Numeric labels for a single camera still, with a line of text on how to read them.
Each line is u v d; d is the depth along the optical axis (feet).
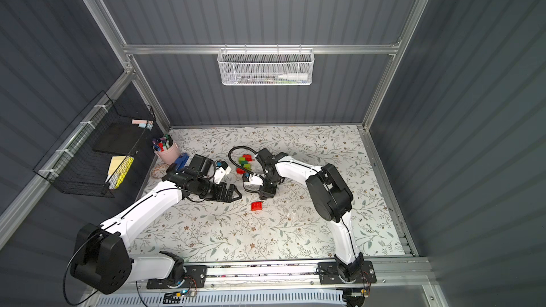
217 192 2.35
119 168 2.05
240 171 3.26
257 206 2.92
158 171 3.35
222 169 2.52
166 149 3.16
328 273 2.39
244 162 3.40
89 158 2.36
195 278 2.39
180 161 3.37
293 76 2.95
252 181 2.77
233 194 2.41
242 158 3.46
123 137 2.58
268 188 2.75
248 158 3.45
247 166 3.40
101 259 1.32
